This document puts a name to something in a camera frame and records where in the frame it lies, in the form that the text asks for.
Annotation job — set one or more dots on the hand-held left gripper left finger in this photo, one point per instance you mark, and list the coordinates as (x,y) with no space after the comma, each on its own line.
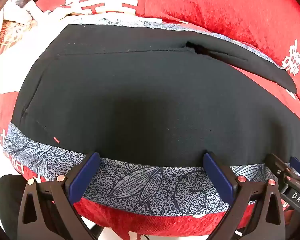
(86,175)

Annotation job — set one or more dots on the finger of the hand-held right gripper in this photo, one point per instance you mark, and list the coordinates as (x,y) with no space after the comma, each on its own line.
(281,172)
(299,164)

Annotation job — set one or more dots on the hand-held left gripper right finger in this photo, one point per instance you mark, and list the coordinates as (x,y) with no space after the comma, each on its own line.
(217,177)

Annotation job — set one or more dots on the white printed cloth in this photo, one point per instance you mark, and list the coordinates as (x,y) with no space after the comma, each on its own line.
(27,55)

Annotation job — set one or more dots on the red printed blanket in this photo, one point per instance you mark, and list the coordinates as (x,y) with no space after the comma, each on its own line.
(215,5)

